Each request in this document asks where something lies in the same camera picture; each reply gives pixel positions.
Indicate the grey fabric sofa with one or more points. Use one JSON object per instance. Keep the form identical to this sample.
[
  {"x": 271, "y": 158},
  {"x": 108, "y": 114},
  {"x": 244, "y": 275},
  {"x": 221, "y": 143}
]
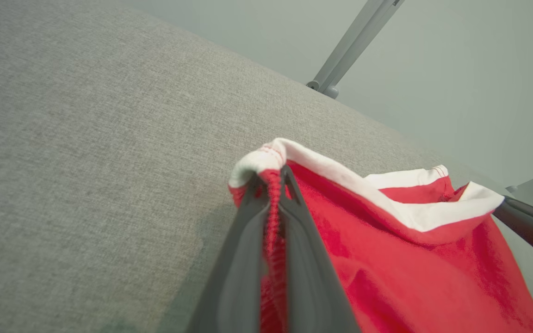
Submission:
[{"x": 109, "y": 162}]

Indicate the red shorts with white waistband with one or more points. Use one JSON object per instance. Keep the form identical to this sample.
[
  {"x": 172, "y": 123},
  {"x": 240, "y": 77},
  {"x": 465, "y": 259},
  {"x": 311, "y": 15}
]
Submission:
[{"x": 410, "y": 277}]

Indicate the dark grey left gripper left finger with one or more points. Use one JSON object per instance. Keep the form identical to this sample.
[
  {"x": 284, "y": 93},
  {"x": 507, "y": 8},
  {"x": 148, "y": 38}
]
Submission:
[{"x": 234, "y": 286}]

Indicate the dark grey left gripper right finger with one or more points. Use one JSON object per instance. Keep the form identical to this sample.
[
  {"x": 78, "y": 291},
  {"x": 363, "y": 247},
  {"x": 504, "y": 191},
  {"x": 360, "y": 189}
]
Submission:
[{"x": 312, "y": 286}]

